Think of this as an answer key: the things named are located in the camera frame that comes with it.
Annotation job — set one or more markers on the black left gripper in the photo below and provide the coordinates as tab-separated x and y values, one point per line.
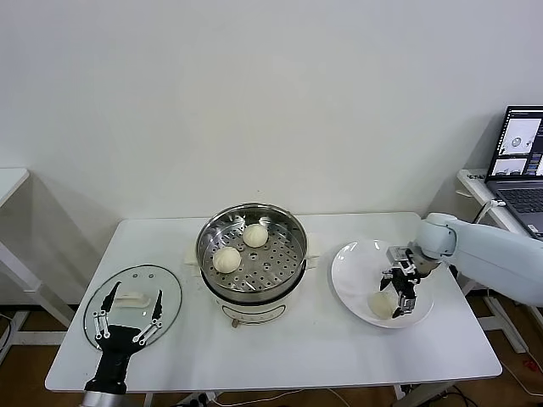
114	347

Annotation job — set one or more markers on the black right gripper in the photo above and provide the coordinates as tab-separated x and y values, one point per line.
406	286

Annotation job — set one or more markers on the white steamed baozi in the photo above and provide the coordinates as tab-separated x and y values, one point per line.
227	259
380	304
255	235

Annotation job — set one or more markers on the round glass lid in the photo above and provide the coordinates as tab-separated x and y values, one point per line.
136	280

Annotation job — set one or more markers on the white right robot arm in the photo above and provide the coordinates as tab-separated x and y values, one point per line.
488	258

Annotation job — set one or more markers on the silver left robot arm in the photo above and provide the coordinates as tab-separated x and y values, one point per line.
104	399

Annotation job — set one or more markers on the stainless steel steamer basket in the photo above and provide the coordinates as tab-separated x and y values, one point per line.
275	263

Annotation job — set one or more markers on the white round plate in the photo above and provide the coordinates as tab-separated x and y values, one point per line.
356	275

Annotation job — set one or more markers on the white table leg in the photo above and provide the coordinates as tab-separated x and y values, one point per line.
147	399
401	396

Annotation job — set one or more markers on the white electric cooker base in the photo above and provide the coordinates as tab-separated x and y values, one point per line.
254	309

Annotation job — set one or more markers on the empty white side table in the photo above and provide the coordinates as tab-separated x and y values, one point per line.
12	180

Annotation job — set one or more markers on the open grey laptop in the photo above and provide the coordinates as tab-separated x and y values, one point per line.
519	140

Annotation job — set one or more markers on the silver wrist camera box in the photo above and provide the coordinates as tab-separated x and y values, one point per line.
397	253

